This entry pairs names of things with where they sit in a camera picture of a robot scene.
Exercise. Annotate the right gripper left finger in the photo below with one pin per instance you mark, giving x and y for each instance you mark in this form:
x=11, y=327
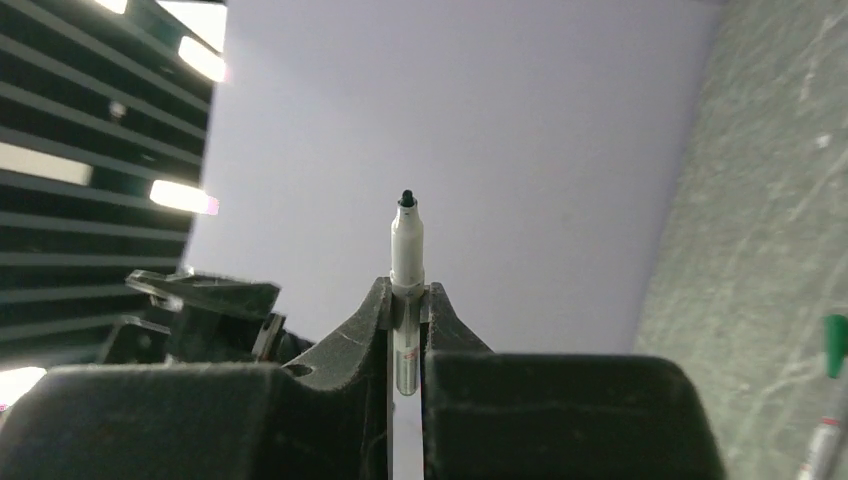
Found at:
x=323, y=415

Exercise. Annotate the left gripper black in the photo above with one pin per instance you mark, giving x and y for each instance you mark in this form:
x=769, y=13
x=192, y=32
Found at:
x=202, y=318

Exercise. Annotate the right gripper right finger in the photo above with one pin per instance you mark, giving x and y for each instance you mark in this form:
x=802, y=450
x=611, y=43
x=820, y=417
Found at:
x=489, y=415

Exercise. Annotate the white pen grey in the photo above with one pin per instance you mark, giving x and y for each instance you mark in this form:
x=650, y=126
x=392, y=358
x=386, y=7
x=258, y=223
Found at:
x=407, y=278

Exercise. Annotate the white pen green end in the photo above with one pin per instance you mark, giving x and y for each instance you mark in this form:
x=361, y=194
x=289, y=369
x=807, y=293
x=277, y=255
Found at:
x=828, y=437

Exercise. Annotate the ceiling light panel slats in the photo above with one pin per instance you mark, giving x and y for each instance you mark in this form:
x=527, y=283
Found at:
x=96, y=106

